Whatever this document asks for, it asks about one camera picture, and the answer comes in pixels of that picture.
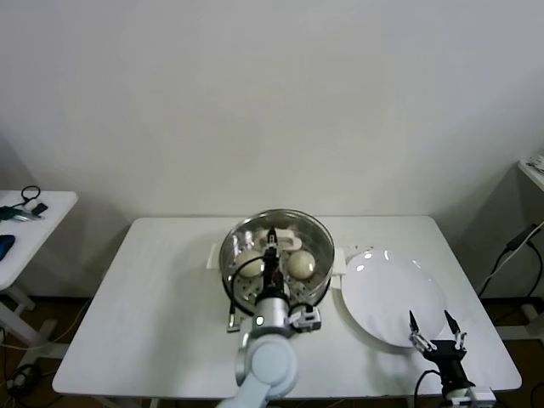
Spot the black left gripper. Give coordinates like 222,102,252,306
256,227,287,302

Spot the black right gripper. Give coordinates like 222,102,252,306
407,309,476,391

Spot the white steamed baozi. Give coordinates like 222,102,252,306
287,250,317,281
235,250,267,280

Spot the steel steamer basket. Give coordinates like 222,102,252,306
206,212,348,314

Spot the white round plate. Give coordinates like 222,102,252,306
342,249,447,349

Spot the black power adapter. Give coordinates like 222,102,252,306
504,229,535,252

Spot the white shelf table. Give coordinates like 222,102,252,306
517,155,544,192

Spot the white side table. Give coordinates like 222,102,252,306
0,190,78,354

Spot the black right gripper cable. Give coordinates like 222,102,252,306
414,369,445,408

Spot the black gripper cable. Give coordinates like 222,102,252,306
224,292,264,335
414,369,445,408

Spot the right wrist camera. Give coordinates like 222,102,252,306
462,388,496,408

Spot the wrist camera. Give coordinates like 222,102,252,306
462,388,496,408
288,303,323,332

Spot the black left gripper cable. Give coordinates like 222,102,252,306
224,292,264,335

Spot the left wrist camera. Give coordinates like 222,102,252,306
288,303,323,332

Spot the white power cable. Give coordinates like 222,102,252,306
476,223,540,297

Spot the black power cable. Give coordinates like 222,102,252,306
524,240,543,297

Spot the yellow floor cable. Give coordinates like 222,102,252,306
0,297,93,352

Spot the green handled tool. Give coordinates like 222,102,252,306
0,206,44,224

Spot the black floor cable bundle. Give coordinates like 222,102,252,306
0,363,43,403

